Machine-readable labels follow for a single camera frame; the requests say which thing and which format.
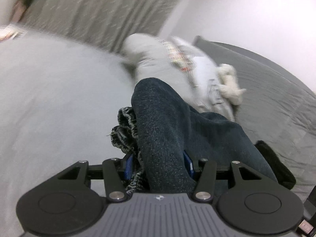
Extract dark blue denim garment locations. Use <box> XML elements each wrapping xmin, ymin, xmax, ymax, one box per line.
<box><xmin>108</xmin><ymin>77</ymin><xmax>280</xmax><ymax>195</ymax></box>

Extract cream plush toy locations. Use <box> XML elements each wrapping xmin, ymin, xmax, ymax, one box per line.
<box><xmin>217</xmin><ymin>64</ymin><xmax>246</xmax><ymax>106</ymax></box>

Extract white printed pillow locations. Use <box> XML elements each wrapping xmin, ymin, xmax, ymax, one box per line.
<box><xmin>171</xmin><ymin>36</ymin><xmax>235</xmax><ymax>121</ymax></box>

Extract black cloth item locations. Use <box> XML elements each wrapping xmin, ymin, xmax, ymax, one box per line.
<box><xmin>254</xmin><ymin>140</ymin><xmax>296</xmax><ymax>190</ymax></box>

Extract grey bed sheet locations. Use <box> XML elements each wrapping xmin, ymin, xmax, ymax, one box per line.
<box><xmin>1</xmin><ymin>30</ymin><xmax>134</xmax><ymax>236</ymax></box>

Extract grey folded quilt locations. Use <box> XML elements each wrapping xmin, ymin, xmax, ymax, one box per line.
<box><xmin>122</xmin><ymin>33</ymin><xmax>199</xmax><ymax>110</ymax></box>

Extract grey star-patterned curtain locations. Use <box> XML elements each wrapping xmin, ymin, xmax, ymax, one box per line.
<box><xmin>21</xmin><ymin>0</ymin><xmax>178</xmax><ymax>53</ymax></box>

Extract open white books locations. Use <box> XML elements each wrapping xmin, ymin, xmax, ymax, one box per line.
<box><xmin>0</xmin><ymin>24</ymin><xmax>27</xmax><ymax>42</ymax></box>

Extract pink hanging garment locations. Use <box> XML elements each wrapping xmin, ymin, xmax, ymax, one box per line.
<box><xmin>10</xmin><ymin>0</ymin><xmax>27</xmax><ymax>23</ymax></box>

